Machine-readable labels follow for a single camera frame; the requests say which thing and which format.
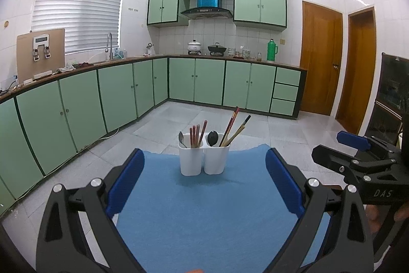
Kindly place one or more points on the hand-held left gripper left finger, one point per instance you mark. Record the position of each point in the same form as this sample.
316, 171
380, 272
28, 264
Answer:
127, 180

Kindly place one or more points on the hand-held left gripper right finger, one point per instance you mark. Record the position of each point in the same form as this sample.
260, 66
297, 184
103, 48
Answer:
284, 180

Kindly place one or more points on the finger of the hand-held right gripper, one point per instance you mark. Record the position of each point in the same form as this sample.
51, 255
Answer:
329, 156
351, 140

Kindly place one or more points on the dark-tipped chopsticks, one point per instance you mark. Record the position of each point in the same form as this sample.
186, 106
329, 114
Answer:
242, 124

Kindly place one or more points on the dark reddish chopstick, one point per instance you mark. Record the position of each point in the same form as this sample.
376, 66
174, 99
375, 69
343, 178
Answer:
202, 132
191, 137
194, 136

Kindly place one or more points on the white two-compartment utensil holder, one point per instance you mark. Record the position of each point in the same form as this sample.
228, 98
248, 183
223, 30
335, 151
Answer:
204, 162

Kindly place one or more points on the person's right hand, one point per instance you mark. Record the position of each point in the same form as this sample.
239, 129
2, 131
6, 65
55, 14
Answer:
373, 218

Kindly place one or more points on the black glass cabinet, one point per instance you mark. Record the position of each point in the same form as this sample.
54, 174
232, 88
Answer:
391, 94

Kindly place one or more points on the metal spoon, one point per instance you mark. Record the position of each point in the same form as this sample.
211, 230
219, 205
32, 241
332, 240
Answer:
181, 138

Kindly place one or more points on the narrow wooden door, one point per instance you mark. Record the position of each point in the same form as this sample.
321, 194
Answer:
356, 68

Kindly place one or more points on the black spoon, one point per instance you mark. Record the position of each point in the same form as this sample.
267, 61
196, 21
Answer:
212, 138

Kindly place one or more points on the blue felt mat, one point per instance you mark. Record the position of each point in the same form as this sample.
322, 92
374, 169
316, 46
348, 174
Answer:
204, 218

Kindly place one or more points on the green base kitchen cabinets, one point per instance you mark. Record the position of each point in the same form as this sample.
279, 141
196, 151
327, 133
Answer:
121, 94

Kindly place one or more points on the wide wooden door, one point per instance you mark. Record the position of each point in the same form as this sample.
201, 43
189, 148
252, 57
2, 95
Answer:
319, 58

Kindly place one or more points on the green thermos flask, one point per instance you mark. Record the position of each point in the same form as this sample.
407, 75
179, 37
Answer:
272, 50

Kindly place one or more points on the small glass jar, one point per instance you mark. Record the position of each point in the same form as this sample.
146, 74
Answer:
259, 56

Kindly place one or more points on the bottles by sink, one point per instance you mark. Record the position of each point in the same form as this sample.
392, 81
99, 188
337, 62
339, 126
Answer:
120, 54

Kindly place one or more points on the cloths on counter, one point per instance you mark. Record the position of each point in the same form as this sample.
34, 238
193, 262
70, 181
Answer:
68, 67

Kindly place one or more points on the steel kettle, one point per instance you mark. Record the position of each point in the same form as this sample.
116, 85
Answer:
149, 49

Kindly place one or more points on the steel kitchen faucet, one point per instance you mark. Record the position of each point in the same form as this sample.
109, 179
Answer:
110, 46

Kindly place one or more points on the white power strip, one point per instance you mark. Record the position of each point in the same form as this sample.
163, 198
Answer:
40, 75

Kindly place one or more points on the black wok with lid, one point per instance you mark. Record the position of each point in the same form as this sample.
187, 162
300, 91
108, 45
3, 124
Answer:
217, 49

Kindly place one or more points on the white cooking pot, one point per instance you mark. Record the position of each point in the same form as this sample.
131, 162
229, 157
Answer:
194, 47

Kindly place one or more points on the brown cardboard board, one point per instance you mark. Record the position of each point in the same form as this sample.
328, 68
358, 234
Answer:
24, 58

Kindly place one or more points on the white window blind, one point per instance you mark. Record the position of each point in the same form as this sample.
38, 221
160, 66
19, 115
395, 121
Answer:
80, 4

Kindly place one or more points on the white bracket on board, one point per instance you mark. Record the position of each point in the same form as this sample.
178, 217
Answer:
41, 42

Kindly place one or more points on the wall hooks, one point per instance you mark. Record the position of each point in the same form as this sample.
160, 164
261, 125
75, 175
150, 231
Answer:
133, 9

